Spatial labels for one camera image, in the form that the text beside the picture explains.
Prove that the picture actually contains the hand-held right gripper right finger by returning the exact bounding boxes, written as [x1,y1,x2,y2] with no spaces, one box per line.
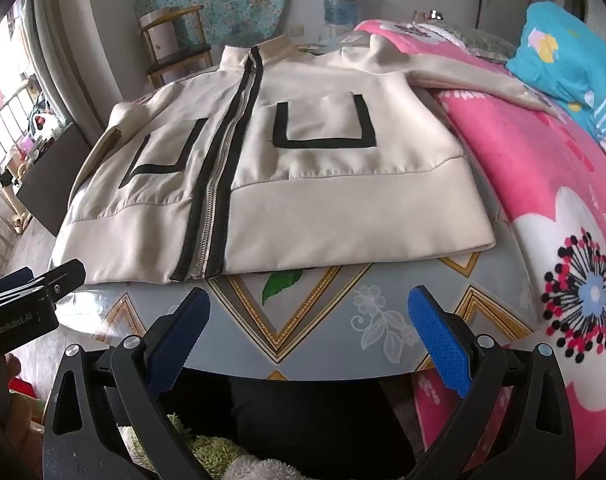
[407,285,584,480]

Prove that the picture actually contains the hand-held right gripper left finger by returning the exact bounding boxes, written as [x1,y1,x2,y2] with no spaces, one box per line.
[43,287,211,480]

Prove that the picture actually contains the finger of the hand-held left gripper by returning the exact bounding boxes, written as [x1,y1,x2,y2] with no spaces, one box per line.
[33,258,87,306]
[0,266,40,308]

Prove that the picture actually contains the cream jacket with black trim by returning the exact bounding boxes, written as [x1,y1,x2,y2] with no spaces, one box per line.
[50,35,558,281]

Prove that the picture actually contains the person's fuzzy green white robe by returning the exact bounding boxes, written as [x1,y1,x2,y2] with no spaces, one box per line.
[118,412,304,480]

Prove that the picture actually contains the blue patterned bed sheet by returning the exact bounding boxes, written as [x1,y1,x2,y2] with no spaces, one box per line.
[48,30,538,378]

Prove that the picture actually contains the person's black pants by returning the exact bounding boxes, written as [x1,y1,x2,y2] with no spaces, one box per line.
[158,375,424,480]

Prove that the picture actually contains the white balcony railing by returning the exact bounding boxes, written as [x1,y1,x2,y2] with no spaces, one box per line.
[0,80,49,271]

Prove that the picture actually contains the pink floral blanket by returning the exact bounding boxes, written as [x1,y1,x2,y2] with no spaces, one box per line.
[353,19,606,480]

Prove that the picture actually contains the grey curtain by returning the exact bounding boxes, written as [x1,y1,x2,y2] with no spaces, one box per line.
[30,0,129,151]

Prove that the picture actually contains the wooden chair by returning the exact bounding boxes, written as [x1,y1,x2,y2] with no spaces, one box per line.
[138,4,214,88]

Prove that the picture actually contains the white round bin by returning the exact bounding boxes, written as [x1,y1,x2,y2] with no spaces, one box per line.
[143,22,184,61]

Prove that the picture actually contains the grey-green lace-edged pillow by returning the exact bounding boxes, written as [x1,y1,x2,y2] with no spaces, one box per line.
[408,22,518,63]

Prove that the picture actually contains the blue cartoon pillow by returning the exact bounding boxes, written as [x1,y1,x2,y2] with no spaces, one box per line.
[505,2,606,141]

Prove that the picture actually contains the blue water bottle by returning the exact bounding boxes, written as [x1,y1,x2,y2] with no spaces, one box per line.
[323,0,360,28]

